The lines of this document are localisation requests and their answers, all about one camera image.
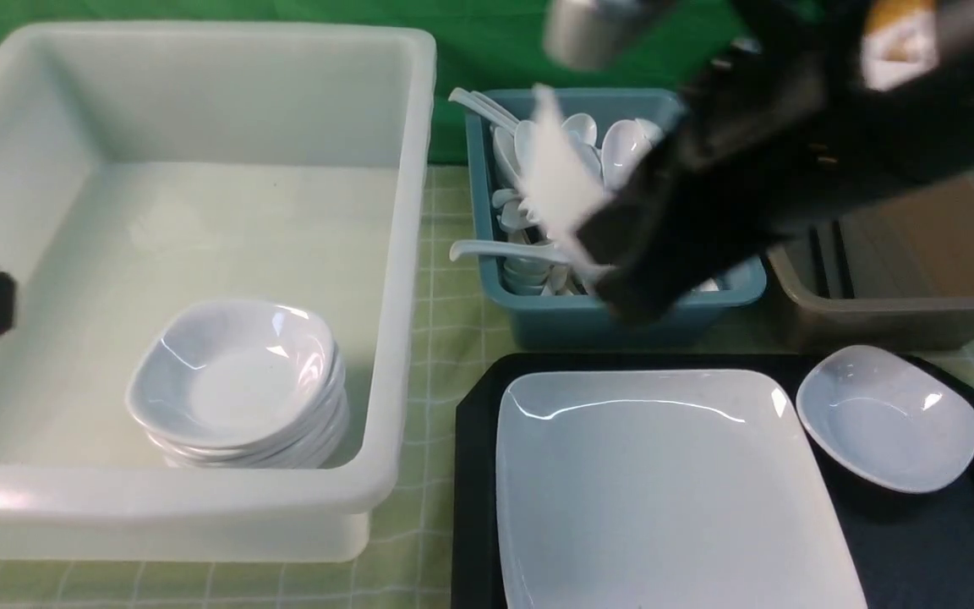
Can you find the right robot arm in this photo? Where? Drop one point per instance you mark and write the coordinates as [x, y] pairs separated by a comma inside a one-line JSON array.
[[912, 83]]

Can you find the green backdrop cloth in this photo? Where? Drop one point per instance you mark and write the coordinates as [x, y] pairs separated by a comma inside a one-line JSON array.
[[481, 45]]

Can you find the brown plastic bin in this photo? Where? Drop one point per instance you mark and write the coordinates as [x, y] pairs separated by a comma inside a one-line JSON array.
[[912, 264]]

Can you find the black serving tray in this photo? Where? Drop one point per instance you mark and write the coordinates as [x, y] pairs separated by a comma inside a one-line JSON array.
[[912, 551]]

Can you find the black chopstick gold band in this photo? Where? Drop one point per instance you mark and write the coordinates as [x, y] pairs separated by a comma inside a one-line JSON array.
[[816, 252]]

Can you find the large white square plate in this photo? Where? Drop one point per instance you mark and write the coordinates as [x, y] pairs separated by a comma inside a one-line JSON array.
[[663, 489]]

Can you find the white bowl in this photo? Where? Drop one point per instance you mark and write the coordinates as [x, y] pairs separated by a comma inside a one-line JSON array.
[[887, 421]]

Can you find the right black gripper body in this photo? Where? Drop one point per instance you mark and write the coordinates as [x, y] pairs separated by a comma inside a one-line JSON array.
[[765, 151]]

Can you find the green checked table mat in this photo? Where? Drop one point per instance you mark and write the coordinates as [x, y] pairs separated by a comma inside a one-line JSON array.
[[457, 334]]

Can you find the stack of white bowls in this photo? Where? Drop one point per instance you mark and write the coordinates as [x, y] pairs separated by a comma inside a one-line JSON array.
[[240, 383]]

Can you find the teal plastic spoon bin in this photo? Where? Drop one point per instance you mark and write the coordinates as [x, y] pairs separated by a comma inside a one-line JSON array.
[[579, 321]]

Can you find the large white plastic tub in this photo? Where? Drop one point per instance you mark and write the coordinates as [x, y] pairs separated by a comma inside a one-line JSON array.
[[149, 166]]

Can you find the white spoon sticking out left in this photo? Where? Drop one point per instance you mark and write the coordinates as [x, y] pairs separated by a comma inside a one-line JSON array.
[[547, 253]]

